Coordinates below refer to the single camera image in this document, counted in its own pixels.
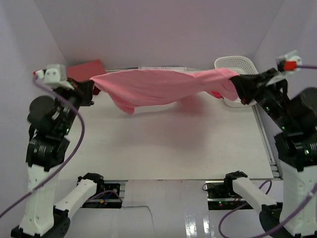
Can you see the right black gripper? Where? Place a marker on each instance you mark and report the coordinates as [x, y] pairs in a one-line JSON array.
[[249, 86]]

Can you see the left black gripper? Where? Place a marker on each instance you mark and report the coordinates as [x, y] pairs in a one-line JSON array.
[[83, 89]]

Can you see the pink t-shirt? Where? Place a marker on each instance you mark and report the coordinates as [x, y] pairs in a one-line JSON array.
[[153, 87]]

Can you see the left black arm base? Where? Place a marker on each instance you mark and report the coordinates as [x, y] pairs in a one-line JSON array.
[[110, 196]]

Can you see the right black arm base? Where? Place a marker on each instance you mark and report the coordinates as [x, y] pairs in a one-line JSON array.
[[220, 200]]

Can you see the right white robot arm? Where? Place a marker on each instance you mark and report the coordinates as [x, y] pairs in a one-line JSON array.
[[295, 216]]

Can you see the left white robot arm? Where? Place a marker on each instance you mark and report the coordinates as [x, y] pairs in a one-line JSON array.
[[51, 119]]

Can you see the white plastic basket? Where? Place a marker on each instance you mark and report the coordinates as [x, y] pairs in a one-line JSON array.
[[241, 65]]

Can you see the coral folded t-shirt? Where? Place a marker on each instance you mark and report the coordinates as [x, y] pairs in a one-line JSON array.
[[85, 71]]

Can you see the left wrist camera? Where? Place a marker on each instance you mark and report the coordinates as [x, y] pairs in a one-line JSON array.
[[54, 75]]

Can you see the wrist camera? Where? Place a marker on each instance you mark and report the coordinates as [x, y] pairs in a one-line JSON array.
[[54, 75], [288, 62]]

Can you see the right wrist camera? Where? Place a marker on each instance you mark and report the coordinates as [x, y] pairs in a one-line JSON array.
[[288, 62]]

